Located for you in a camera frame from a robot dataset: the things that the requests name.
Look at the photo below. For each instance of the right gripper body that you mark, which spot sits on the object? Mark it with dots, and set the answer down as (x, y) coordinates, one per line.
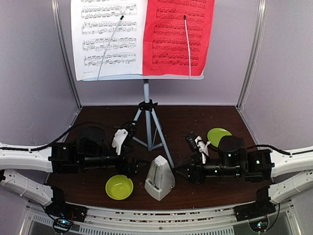
(225, 171)

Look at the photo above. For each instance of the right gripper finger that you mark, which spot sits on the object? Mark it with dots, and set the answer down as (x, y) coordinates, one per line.
(184, 176)
(183, 164)

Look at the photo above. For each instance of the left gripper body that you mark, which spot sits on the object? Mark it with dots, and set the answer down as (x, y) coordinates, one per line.
(93, 162)

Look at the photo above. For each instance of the light blue music stand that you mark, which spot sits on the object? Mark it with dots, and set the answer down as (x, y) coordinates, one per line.
(149, 108)

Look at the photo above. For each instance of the white metronome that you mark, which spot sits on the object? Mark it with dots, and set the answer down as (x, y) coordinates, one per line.
(160, 180)

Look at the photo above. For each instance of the white sheet music page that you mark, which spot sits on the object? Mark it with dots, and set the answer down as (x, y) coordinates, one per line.
(107, 37)

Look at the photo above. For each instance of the red paper sheet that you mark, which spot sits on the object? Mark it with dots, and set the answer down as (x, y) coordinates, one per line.
(177, 37)

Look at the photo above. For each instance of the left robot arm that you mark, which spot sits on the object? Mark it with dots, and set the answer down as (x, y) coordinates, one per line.
(55, 157)

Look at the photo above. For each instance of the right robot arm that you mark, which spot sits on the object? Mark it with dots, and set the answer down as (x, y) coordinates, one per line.
(256, 164)

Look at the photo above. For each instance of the green plate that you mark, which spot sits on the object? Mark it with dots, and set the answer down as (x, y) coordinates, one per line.
(215, 134)

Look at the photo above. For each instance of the green bowl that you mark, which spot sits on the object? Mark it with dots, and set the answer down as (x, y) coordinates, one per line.
(119, 187)

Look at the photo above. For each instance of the front aluminium rail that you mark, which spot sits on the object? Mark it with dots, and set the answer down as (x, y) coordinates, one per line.
(206, 221)

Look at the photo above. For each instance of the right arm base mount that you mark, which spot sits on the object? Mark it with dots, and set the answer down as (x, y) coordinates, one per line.
(257, 212)

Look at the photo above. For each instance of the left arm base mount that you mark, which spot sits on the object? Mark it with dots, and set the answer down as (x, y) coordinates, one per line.
(62, 213)

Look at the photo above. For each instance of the left aluminium frame post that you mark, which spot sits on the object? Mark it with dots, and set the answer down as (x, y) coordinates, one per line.
(65, 57)

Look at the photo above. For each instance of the aluminium frame post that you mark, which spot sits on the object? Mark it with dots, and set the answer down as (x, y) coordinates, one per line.
(256, 45)
(65, 57)

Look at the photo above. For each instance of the right aluminium frame post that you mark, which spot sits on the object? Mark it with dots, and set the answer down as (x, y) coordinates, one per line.
(256, 45)

